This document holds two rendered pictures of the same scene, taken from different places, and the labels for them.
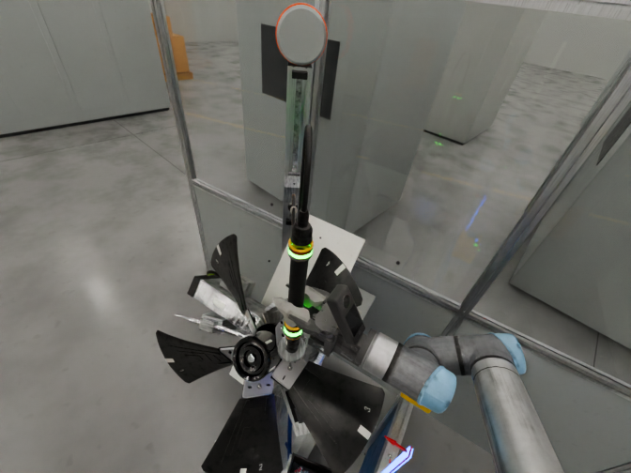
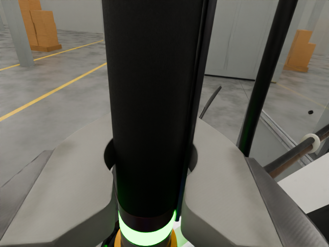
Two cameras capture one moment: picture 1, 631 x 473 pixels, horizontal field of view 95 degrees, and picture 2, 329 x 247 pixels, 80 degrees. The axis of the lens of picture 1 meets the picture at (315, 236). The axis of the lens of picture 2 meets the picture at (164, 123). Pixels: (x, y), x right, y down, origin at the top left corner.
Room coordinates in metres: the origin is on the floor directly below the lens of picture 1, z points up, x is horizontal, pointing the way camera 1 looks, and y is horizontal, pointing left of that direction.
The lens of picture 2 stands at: (0.34, -0.05, 1.56)
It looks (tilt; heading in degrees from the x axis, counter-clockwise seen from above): 30 degrees down; 60
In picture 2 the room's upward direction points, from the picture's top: 4 degrees clockwise
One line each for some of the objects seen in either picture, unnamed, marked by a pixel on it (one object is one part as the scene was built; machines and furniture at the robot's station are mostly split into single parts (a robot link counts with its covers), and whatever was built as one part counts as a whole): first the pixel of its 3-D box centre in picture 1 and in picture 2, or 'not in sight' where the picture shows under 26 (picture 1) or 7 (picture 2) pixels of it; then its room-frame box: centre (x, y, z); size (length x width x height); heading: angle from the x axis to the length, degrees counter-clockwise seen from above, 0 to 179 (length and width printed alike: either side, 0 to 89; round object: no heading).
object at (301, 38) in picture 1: (301, 36); not in sight; (1.08, 0.12, 1.88); 0.17 x 0.15 x 0.16; 63
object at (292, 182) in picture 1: (293, 188); not in sight; (0.99, 0.11, 1.39); 0.10 x 0.07 x 0.08; 8
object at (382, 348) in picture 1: (378, 352); not in sight; (0.29, -0.15, 1.48); 0.08 x 0.05 x 0.08; 153
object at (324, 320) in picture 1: (341, 333); not in sight; (0.32, -0.08, 1.47); 0.12 x 0.08 x 0.09; 63
